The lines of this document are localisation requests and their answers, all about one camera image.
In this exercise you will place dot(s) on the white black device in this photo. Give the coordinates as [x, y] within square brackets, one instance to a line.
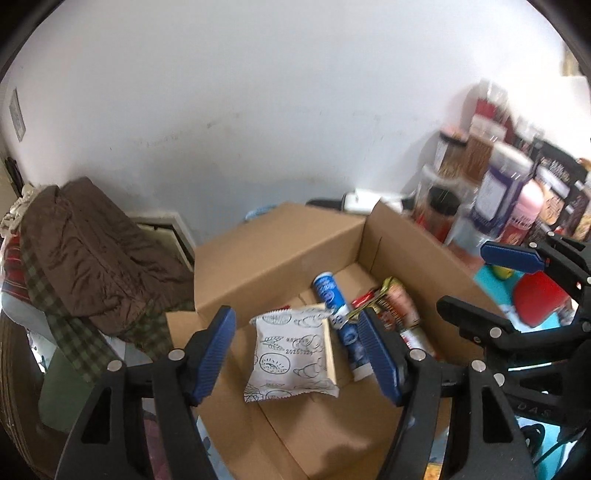
[360, 201]

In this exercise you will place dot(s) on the blue white tube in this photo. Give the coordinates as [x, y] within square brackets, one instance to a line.
[328, 290]

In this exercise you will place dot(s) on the red plaid cloth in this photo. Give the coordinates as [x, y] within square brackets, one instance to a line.
[14, 267]

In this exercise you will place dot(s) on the teal table mat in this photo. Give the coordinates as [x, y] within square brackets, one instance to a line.
[489, 286]

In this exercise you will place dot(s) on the tall clear jar red contents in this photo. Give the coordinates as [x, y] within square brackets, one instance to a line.
[489, 108]

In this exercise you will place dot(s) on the clear jar purple label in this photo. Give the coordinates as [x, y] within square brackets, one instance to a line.
[494, 194]

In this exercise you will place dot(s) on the green plaid cloth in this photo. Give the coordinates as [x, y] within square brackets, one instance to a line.
[60, 314]

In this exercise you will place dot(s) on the brown cardboard box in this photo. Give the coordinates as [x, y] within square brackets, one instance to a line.
[300, 258]

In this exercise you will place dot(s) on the brown jacket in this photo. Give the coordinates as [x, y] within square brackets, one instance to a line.
[92, 258]

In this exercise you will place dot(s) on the clear jar orange label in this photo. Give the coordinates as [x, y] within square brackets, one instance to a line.
[438, 212]

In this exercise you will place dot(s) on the cardboard piece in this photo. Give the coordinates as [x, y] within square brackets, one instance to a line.
[330, 350]

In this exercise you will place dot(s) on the yellow green fruit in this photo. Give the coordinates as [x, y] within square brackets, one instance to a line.
[503, 273]

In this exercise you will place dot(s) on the red canister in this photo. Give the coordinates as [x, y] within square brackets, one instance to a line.
[535, 300]

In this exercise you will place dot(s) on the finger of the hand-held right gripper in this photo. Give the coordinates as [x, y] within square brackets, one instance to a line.
[508, 256]
[475, 318]

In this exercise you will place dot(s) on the small wall picture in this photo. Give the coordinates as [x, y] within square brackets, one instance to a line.
[17, 115]

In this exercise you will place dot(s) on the cream cloth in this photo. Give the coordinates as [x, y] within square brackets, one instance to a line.
[18, 212]

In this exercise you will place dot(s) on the red white packet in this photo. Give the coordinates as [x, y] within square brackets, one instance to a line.
[415, 339]

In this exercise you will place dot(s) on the pink bottle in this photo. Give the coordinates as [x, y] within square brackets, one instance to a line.
[526, 207]

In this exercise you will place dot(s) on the brown peanut snack packet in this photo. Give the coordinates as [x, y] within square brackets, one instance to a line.
[399, 304]

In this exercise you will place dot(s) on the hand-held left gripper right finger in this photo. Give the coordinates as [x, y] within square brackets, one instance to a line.
[378, 360]

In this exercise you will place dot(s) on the clear jar brown contents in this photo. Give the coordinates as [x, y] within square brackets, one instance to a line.
[482, 152]

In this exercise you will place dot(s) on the white bread packet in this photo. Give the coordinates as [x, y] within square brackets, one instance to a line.
[286, 355]

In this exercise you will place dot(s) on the light blue plastic item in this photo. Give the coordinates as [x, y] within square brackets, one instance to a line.
[258, 213]

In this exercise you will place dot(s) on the grey cloth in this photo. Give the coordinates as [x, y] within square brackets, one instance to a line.
[23, 314]

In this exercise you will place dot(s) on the black snack bag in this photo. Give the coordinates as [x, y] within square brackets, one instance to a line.
[558, 184]

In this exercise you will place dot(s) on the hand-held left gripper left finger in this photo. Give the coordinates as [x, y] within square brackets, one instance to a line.
[214, 355]

